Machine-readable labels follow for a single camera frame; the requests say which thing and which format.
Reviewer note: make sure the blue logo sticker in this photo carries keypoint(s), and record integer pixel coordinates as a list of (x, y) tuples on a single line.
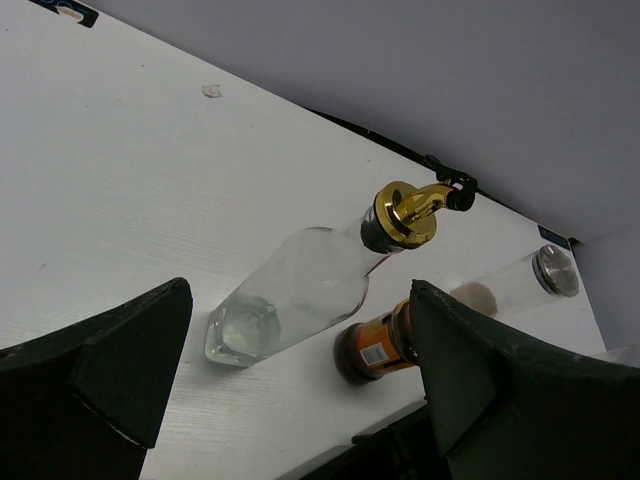
[(80, 13), (554, 238)]

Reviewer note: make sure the clear glass oil bottle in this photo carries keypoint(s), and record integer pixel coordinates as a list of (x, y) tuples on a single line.
[(319, 276)]

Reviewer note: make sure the left blue logo sticker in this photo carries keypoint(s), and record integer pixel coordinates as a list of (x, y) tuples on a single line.
[(80, 13)]

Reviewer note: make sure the clear shaker with steel lid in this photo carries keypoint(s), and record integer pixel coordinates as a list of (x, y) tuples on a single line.
[(540, 278)]

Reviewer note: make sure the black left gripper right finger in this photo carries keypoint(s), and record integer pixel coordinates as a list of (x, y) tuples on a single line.
[(506, 405)]

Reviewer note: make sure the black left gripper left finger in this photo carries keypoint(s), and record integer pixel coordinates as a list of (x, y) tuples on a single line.
[(87, 401)]

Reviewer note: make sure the small tape scrap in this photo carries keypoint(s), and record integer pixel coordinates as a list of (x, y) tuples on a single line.
[(212, 91)]

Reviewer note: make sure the red-lid orange sauce jar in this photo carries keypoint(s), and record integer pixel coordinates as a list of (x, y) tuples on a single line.
[(365, 352)]

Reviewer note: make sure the black three-compartment tray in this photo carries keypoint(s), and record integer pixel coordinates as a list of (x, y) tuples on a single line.
[(400, 446)]

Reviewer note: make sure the right blue logo sticker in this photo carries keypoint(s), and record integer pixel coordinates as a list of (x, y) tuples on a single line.
[(554, 238)]

